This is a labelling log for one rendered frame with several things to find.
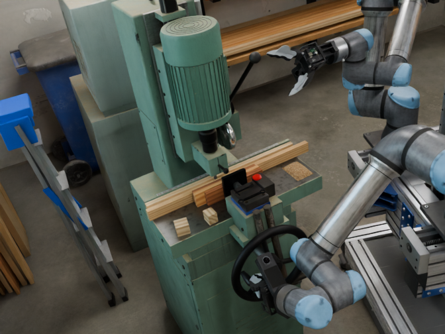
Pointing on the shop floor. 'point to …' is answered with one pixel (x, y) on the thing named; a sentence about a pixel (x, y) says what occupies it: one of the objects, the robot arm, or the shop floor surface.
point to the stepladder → (58, 191)
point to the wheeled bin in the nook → (60, 99)
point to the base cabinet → (216, 293)
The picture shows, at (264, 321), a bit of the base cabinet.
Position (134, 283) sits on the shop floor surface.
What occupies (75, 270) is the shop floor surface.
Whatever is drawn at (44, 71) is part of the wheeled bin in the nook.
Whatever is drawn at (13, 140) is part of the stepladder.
